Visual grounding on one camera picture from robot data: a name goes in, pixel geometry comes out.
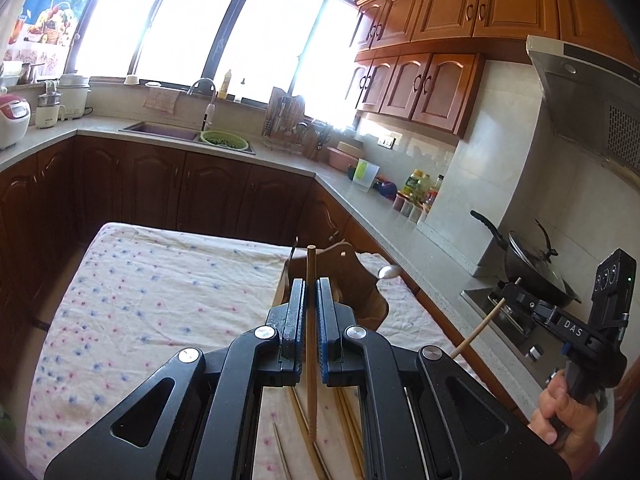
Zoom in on speckled kitchen countertop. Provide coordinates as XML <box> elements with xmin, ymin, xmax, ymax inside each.
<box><xmin>0</xmin><ymin>112</ymin><xmax>531</xmax><ymax>411</ymax></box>

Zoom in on pink lidded container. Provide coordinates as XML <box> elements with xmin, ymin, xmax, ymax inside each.
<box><xmin>327</xmin><ymin>142</ymin><xmax>366</xmax><ymax>169</ymax></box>

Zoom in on hanging dish cloth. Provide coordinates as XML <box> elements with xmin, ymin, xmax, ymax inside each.
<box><xmin>143</xmin><ymin>87</ymin><xmax>180</xmax><ymax>114</ymax></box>

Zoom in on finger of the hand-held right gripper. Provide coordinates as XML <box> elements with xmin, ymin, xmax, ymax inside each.
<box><xmin>492</xmin><ymin>281</ymin><xmax>541</xmax><ymax>333</ymax></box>

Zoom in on person's right hand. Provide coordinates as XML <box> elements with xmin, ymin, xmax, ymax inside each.
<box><xmin>527</xmin><ymin>369</ymin><xmax>608</xmax><ymax>467</ymax></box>

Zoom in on wire dish rack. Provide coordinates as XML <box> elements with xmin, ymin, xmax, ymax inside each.
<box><xmin>262</xmin><ymin>86</ymin><xmax>314</xmax><ymax>154</ymax></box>

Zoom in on tropical fruit wall poster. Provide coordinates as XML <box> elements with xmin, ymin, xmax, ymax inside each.
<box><xmin>5</xmin><ymin>0</ymin><xmax>109</xmax><ymax>63</ymax></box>

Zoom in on wooden upper cabinets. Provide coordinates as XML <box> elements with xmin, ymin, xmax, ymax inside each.
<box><xmin>349</xmin><ymin>0</ymin><xmax>632</xmax><ymax>139</ymax></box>

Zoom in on wooden chopstick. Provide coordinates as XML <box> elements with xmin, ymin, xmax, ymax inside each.
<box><xmin>306</xmin><ymin>244</ymin><xmax>320</xmax><ymax>445</ymax></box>
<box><xmin>451</xmin><ymin>277</ymin><xmax>522</xmax><ymax>359</ymax></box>
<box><xmin>335</xmin><ymin>389</ymin><xmax>359</xmax><ymax>480</ymax></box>
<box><xmin>287</xmin><ymin>387</ymin><xmax>332</xmax><ymax>480</ymax></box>
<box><xmin>272</xmin><ymin>421</ymin><xmax>293</xmax><ymax>480</ymax></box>
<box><xmin>342</xmin><ymin>390</ymin><xmax>367</xmax><ymax>478</ymax></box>

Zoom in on large white rice cooker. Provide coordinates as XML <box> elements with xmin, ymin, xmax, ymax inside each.
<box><xmin>57</xmin><ymin>72</ymin><xmax>92</xmax><ymax>122</ymax></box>

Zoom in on green colander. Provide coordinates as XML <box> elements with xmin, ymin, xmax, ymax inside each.
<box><xmin>200</xmin><ymin>130</ymin><xmax>251</xmax><ymax>150</ymax></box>

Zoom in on clear pitcher green lid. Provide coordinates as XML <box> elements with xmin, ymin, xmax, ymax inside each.
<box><xmin>352</xmin><ymin>158</ymin><xmax>377</xmax><ymax>192</ymax></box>

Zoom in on dark wooden lower cabinets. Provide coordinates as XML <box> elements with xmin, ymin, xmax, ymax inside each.
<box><xmin>0</xmin><ymin>134</ymin><xmax>361</xmax><ymax>321</ymax></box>

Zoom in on floral tablecloth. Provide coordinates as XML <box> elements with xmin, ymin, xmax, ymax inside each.
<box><xmin>22</xmin><ymin>222</ymin><xmax>501</xmax><ymax>480</ymax></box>

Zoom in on steel range hood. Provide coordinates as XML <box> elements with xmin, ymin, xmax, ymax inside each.
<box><xmin>525</xmin><ymin>35</ymin><xmax>640</xmax><ymax>172</ymax></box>

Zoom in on small white food steamer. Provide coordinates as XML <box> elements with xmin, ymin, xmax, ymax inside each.
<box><xmin>36</xmin><ymin>80</ymin><xmax>65</xmax><ymax>129</ymax></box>

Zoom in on wooden utensil holder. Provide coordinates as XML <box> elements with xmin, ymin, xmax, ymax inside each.
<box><xmin>272</xmin><ymin>241</ymin><xmax>391</xmax><ymax>333</ymax></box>

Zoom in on red white rice cooker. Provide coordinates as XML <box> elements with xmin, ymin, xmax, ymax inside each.
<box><xmin>0</xmin><ymin>92</ymin><xmax>32</xmax><ymax>151</ymax></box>

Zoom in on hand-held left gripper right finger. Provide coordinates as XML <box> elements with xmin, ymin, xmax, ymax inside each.
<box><xmin>315</xmin><ymin>277</ymin><xmax>572</xmax><ymax>480</ymax></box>

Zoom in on kitchen window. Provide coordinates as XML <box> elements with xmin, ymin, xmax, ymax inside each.
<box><xmin>70</xmin><ymin>0</ymin><xmax>372</xmax><ymax>132</ymax></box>

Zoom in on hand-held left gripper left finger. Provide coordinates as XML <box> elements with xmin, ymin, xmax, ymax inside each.
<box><xmin>44</xmin><ymin>279</ymin><xmax>306</xmax><ymax>480</ymax></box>

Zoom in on black wok with lid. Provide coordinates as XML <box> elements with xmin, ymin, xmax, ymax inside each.
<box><xmin>470</xmin><ymin>210</ymin><xmax>584</xmax><ymax>309</ymax></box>

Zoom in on wooden knife block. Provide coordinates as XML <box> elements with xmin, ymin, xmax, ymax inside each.
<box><xmin>302</xmin><ymin>122</ymin><xmax>331</xmax><ymax>161</ymax></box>

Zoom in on kitchen sink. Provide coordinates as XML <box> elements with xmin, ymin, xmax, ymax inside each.
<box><xmin>118</xmin><ymin>120</ymin><xmax>256</xmax><ymax>156</ymax></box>

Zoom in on gas stove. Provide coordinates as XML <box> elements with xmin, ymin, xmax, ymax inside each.
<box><xmin>460</xmin><ymin>280</ymin><xmax>576</xmax><ymax>377</ymax></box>

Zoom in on metal sink faucet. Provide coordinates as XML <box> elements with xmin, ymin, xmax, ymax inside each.
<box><xmin>187</xmin><ymin>78</ymin><xmax>219</xmax><ymax>132</ymax></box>

